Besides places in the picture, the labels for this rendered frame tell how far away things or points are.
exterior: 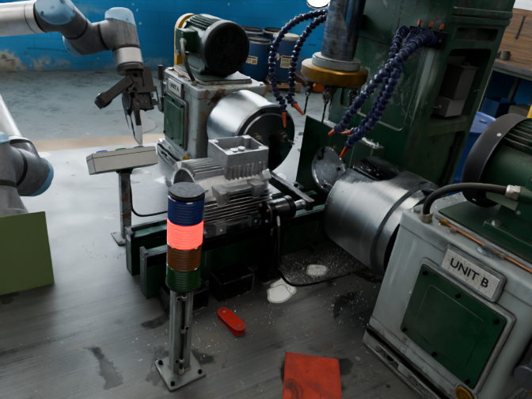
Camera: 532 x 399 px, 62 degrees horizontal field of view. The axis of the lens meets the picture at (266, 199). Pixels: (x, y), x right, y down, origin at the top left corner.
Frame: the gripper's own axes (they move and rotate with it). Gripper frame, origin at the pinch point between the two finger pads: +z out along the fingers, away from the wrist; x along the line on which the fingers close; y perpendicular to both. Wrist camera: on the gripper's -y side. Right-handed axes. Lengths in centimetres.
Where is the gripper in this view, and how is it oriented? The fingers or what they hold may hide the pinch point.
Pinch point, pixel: (137, 140)
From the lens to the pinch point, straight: 127.8
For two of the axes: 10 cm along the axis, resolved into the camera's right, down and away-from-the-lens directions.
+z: 1.8, 9.8, 0.6
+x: -5.5, 0.5, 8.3
